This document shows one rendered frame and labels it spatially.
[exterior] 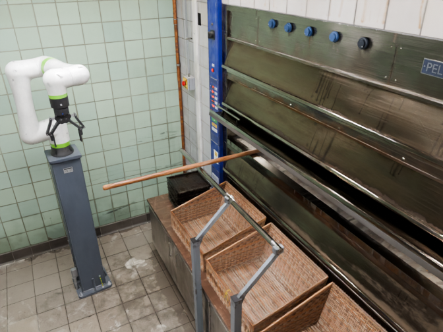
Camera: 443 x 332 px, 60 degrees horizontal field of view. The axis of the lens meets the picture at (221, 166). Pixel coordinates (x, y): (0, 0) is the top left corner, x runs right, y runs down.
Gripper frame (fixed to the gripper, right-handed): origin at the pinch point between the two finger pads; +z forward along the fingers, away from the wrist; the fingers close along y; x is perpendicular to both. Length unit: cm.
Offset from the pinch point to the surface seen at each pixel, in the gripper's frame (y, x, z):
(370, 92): -107, 106, -41
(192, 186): -85, -25, 70
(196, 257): -48, 56, 62
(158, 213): -58, -31, 90
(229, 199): -70, 57, 29
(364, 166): -105, 112, -10
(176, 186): -74, -32, 70
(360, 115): -104, 106, -31
